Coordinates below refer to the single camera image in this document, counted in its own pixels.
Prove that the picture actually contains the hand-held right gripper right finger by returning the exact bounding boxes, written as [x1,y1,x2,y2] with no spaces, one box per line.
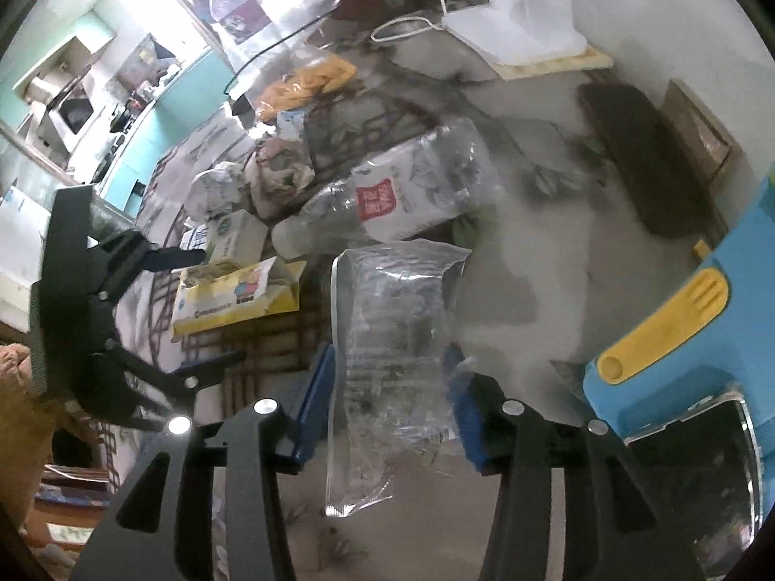
[444,346,707,581]

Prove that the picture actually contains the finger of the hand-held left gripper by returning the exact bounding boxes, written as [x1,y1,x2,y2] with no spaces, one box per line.
[107,339,247,420]
[90,229,208,302]

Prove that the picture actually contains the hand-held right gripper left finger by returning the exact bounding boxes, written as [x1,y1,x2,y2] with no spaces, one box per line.
[73,344,338,581]

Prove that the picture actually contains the yellow cardboard box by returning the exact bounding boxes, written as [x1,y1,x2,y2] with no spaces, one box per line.
[171,256,309,337]

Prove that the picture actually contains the clear plastic bag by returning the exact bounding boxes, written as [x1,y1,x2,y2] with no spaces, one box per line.
[325,240,474,519]

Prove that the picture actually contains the black lined trash bin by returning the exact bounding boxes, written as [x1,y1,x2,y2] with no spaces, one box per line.
[623,391,765,565]

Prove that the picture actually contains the person's left hand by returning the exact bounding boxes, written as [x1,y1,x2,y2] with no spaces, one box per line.
[0,342,62,529]

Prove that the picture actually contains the white green carton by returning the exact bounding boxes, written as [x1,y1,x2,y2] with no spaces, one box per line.
[180,209,269,268]

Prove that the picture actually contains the white crumpled plastic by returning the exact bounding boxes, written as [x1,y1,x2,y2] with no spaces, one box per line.
[185,160,255,219]

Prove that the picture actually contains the crumpled brownish paper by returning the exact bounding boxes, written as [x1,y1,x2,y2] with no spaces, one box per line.
[245,136,316,219]

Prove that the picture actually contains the teal kitchen cabinets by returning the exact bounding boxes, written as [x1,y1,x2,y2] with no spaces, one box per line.
[91,48,238,220]

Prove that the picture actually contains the range hood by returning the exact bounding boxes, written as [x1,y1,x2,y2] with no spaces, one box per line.
[38,80,99,141]

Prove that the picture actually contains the clear zip bag yellow snacks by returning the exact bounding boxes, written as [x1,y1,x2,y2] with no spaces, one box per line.
[209,0,358,123]

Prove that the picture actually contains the plastic bottle white red label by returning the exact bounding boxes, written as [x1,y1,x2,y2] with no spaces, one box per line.
[271,118,507,259]

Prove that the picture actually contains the dark oblong cushion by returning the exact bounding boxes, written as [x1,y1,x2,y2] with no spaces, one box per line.
[577,81,716,238]

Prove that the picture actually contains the brown cardboard box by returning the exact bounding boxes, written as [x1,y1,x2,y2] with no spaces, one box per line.
[663,80,747,186]

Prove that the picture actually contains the white plastic bag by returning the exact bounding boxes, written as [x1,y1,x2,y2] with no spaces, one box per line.
[480,0,590,66]

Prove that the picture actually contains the teal wall cabinet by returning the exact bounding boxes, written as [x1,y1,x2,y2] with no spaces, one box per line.
[12,0,117,104]

